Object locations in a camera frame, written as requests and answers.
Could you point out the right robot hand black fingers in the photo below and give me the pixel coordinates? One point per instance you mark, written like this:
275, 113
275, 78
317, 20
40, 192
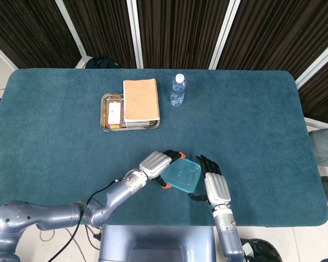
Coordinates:
217, 188

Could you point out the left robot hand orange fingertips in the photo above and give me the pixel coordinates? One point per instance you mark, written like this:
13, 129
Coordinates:
155, 163

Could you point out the teal container lid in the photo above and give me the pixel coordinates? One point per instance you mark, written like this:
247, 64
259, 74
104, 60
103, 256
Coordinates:
183, 174

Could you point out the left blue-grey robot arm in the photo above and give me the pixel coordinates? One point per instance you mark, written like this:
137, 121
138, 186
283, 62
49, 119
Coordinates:
43, 215

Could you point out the red box with white label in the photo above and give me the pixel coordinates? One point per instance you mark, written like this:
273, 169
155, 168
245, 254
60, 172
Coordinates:
114, 112

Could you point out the brown spiral notebook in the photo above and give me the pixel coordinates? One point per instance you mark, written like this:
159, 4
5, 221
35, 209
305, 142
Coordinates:
140, 99

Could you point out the clear plastic water bottle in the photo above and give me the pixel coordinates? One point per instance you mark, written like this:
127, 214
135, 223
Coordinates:
177, 92

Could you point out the black trash bag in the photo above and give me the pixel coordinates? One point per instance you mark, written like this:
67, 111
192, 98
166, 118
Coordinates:
262, 251

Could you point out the blue-grey robot torso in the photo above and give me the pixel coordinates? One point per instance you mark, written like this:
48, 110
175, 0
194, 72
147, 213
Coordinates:
153, 243

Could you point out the stainless steel tray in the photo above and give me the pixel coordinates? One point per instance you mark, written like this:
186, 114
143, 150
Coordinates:
113, 96

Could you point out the teal velvet table cloth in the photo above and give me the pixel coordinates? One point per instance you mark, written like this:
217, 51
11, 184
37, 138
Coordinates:
57, 152

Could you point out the white partition post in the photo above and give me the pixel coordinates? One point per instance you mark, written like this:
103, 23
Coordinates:
72, 30
224, 32
135, 32
317, 60
1, 54

